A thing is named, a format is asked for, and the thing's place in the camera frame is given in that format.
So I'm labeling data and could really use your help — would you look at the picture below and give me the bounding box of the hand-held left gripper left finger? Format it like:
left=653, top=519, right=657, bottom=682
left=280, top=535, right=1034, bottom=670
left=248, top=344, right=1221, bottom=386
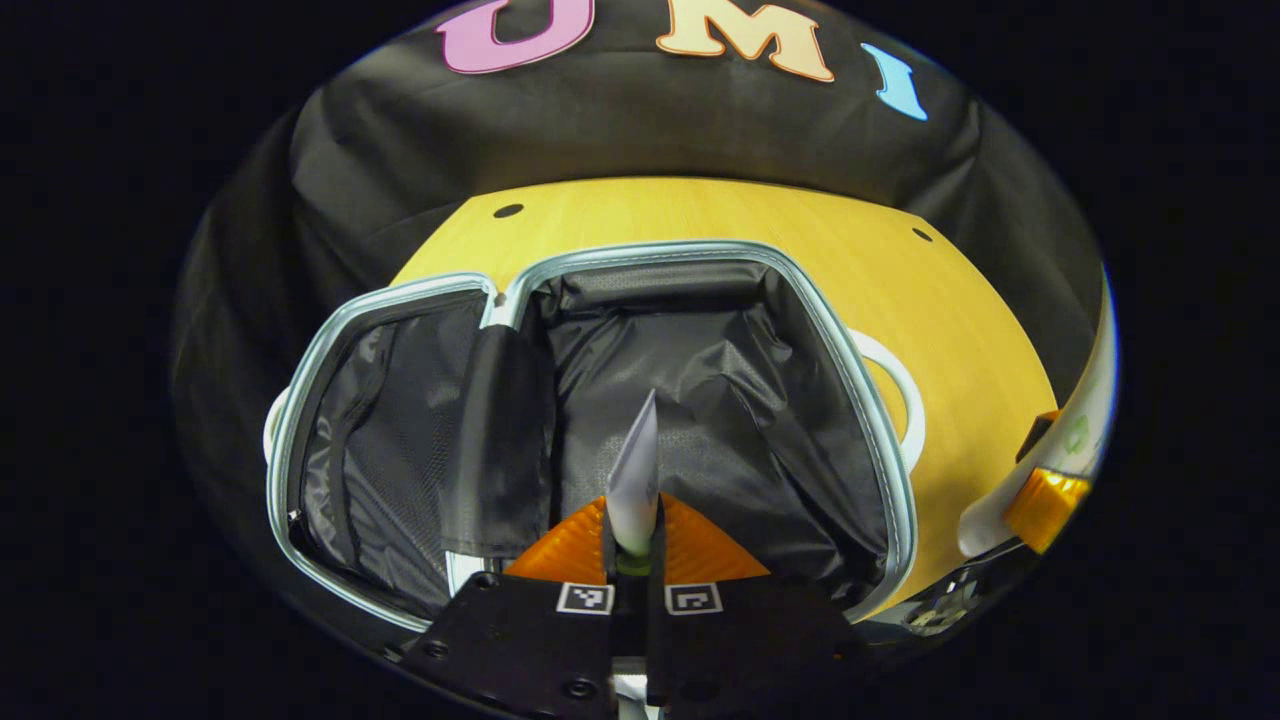
left=400, top=495, right=641, bottom=720

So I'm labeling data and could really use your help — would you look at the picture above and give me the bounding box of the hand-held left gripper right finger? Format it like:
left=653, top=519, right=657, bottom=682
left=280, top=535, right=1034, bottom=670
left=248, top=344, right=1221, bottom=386
left=645, top=492, right=881, bottom=720

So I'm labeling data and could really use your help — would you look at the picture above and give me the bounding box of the white skin care tube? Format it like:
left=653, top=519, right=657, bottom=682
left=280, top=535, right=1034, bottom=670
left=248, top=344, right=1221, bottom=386
left=604, top=388, right=663, bottom=579

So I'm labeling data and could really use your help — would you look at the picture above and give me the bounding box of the white suitcase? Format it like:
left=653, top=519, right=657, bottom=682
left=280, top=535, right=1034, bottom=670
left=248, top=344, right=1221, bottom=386
left=262, top=238, right=928, bottom=635

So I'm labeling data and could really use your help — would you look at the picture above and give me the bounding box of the black backdrop cloth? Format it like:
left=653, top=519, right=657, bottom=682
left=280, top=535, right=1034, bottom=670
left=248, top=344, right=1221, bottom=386
left=170, top=0, right=1111, bottom=641

